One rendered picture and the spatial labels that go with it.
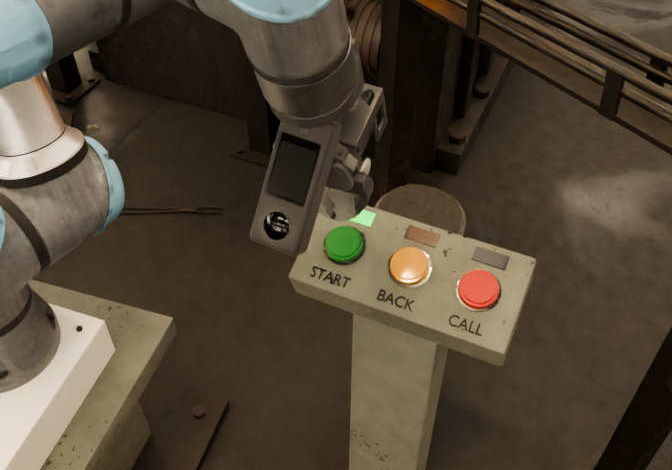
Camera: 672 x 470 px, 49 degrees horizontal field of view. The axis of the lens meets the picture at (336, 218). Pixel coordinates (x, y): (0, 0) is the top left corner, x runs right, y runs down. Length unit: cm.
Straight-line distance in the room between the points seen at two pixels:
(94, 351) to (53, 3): 68
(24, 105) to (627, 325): 117
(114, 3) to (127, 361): 70
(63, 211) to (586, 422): 96
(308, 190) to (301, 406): 83
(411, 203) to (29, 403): 54
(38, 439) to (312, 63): 67
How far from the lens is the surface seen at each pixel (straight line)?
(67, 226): 94
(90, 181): 95
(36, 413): 101
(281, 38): 48
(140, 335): 113
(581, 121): 204
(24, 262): 93
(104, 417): 106
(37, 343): 101
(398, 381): 88
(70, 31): 47
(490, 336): 75
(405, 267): 77
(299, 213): 59
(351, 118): 62
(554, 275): 162
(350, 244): 78
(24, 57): 46
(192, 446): 134
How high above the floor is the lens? 119
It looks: 45 degrees down
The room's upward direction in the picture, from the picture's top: straight up
